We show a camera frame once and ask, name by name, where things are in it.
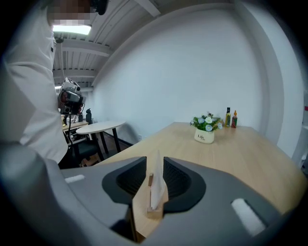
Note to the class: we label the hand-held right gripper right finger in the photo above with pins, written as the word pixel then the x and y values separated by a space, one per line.
pixel 211 211

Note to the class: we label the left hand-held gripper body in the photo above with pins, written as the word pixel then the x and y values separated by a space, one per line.
pixel 71 98

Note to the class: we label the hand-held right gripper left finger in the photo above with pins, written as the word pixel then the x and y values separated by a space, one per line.
pixel 96 192

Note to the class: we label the white paper sheet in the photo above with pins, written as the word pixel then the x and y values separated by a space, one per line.
pixel 157 182

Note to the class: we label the small wooden stand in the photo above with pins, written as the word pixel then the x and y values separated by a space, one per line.
pixel 154 213

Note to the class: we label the round table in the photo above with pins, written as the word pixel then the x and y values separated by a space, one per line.
pixel 101 127

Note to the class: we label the black chair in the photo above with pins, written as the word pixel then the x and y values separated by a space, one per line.
pixel 85 150

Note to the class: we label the light wooden table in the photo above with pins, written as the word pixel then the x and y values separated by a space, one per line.
pixel 228 163

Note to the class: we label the rectangular ceiling light panel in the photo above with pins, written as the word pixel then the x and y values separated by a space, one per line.
pixel 72 28

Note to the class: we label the white pot with flowers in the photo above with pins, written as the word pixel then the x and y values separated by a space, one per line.
pixel 204 137

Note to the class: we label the olive oil bottle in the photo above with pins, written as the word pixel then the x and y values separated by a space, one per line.
pixel 227 119

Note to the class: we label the red sauce bottle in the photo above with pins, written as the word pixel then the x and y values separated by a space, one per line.
pixel 234 120

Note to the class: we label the black head-worn camera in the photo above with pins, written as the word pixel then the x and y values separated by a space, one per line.
pixel 99 6

